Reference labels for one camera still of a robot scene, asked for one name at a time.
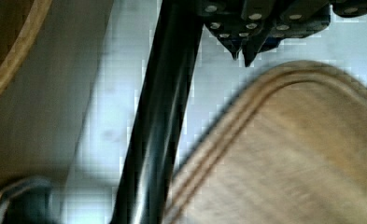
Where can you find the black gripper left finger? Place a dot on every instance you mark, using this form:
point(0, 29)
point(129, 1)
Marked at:
point(236, 24)

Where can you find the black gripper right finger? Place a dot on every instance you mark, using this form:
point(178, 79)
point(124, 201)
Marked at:
point(281, 19)

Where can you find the wooden drawer with black handle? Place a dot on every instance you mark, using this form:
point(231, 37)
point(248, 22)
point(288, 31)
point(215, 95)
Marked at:
point(38, 102)

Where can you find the wooden cutting board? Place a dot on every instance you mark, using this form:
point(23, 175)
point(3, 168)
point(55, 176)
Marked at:
point(291, 149)

